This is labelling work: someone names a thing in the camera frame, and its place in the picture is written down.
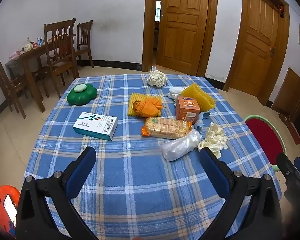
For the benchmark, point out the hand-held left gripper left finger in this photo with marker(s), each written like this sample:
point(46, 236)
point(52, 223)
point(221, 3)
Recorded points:
point(82, 165)

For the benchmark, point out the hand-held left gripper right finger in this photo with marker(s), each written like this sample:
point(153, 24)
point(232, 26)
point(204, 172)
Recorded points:
point(215, 172)

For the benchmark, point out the cream glove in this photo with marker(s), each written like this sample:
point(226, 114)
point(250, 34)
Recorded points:
point(215, 135)
point(156, 78)

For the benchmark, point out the white teal medicine box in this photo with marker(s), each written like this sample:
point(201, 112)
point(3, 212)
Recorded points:
point(95, 126)

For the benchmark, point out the red bin with green rim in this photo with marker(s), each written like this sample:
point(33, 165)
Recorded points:
point(262, 135)

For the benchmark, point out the clear plastic bag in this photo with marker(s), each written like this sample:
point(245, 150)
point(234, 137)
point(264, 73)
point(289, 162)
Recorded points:
point(177, 147)

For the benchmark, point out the light blue plastic piece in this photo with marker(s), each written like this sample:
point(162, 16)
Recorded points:
point(201, 120)

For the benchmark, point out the orange cracker snack packet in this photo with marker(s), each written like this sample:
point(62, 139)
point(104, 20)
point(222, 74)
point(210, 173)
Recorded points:
point(165, 127)

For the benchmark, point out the orange carton box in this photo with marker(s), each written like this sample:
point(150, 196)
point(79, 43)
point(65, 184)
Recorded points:
point(187, 107)

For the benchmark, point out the orange plastic bag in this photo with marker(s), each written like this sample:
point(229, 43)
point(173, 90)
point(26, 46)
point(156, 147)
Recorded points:
point(147, 107)

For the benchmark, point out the white cloth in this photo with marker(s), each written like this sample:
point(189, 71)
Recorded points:
point(175, 91)

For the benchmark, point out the red doormat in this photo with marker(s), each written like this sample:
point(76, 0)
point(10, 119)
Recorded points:
point(295, 133)

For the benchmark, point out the brown slippers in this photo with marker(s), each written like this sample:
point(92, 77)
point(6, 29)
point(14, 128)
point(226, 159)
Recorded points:
point(283, 119)

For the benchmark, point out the blue plaid tablecloth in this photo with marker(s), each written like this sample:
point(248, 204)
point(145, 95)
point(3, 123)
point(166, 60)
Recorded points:
point(140, 180)

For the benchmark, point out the green flower-shaped container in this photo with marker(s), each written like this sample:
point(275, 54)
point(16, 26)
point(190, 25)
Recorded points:
point(82, 97)

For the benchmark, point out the smartphone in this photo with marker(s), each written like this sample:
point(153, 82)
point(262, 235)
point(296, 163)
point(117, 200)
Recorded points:
point(10, 210)

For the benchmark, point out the dark wooden chair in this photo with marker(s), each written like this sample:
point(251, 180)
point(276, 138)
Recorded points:
point(60, 42)
point(85, 33)
point(5, 80)

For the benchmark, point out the dark wooden dining table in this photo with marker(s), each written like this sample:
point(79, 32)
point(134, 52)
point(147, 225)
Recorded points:
point(30, 55)

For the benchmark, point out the wooden panel door with latch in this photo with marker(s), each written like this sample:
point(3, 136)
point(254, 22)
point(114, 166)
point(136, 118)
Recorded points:
point(257, 45)

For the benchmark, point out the small blue white box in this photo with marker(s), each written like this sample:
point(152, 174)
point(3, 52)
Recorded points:
point(40, 40)

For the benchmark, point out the white jug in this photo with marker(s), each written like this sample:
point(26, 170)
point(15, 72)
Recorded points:
point(28, 45)

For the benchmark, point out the low wooden wall panel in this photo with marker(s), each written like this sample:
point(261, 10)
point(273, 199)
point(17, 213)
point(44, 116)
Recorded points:
point(290, 92)

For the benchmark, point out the wooden door frame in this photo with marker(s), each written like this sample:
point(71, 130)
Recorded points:
point(148, 25)
point(240, 17)

